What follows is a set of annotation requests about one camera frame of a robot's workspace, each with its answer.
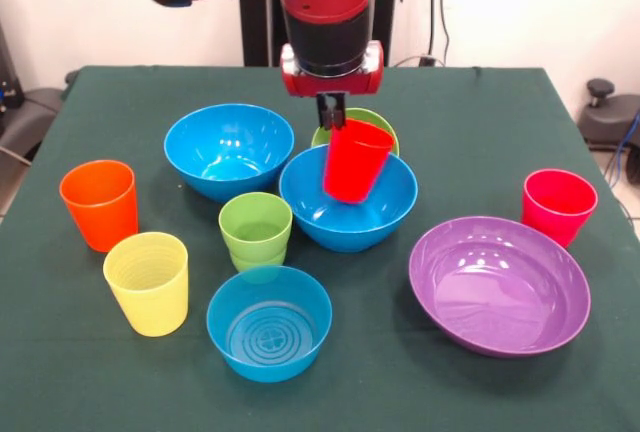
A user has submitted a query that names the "dark grey machine foot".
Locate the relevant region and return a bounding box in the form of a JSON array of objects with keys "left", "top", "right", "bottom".
[
  {"left": 579, "top": 77, "right": 640, "bottom": 151},
  {"left": 0, "top": 86, "right": 66, "bottom": 163}
]

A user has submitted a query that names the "pink plastic cup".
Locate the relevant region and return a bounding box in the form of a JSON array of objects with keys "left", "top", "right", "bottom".
[{"left": 522, "top": 168, "right": 599, "bottom": 249}]

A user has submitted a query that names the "dark green tablecloth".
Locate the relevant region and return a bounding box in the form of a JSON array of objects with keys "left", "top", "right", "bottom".
[{"left": 0, "top": 65, "right": 640, "bottom": 432}]

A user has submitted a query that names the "small patterned blue bowl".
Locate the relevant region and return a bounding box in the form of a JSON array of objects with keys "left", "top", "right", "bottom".
[{"left": 206, "top": 265, "right": 334, "bottom": 383}]

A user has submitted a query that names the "orange plastic cup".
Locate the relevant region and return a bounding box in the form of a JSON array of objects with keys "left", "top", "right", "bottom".
[{"left": 58, "top": 159, "right": 140, "bottom": 254}]

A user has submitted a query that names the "yellow plastic cup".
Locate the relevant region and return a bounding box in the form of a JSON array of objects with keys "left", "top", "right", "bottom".
[{"left": 102, "top": 231, "right": 190, "bottom": 338}]

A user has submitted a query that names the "blue cable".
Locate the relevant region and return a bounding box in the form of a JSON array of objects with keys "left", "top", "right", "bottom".
[{"left": 607, "top": 111, "right": 640, "bottom": 188}]

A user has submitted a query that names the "purple plastic bowl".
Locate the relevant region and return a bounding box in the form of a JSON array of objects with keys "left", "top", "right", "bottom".
[{"left": 408, "top": 215, "right": 592, "bottom": 358}]

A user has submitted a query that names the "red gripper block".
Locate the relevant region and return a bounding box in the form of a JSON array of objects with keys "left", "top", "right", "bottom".
[{"left": 279, "top": 40, "right": 385, "bottom": 132}]

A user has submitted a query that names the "green plastic cup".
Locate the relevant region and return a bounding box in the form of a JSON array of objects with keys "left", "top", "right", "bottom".
[
  {"left": 218, "top": 192, "right": 294, "bottom": 256},
  {"left": 227, "top": 241, "right": 289, "bottom": 276}
]

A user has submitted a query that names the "green plastic bowl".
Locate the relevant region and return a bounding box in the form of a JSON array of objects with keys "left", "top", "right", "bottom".
[{"left": 310, "top": 107, "right": 400, "bottom": 157}]

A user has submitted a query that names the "large blue plastic bowl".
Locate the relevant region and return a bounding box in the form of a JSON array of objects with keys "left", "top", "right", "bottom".
[
  {"left": 163, "top": 103, "right": 296, "bottom": 204},
  {"left": 278, "top": 144, "right": 419, "bottom": 253}
]

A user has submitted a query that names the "black cable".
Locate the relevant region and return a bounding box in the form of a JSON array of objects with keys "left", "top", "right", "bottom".
[{"left": 427, "top": 0, "right": 451, "bottom": 67}]

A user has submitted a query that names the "red plastic cup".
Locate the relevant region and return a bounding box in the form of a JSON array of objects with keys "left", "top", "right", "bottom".
[{"left": 323, "top": 118, "right": 396, "bottom": 205}]

